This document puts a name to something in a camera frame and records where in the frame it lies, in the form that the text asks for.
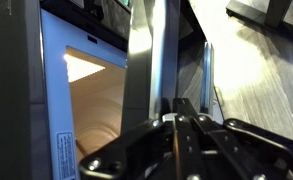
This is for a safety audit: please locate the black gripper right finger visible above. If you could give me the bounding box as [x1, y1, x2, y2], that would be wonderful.
[192, 115, 293, 180]

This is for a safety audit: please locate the black microwave oven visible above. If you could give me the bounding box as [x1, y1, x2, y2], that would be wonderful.
[0, 0, 180, 180]

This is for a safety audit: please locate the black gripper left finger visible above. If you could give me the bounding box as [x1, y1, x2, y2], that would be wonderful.
[78, 120, 172, 180]

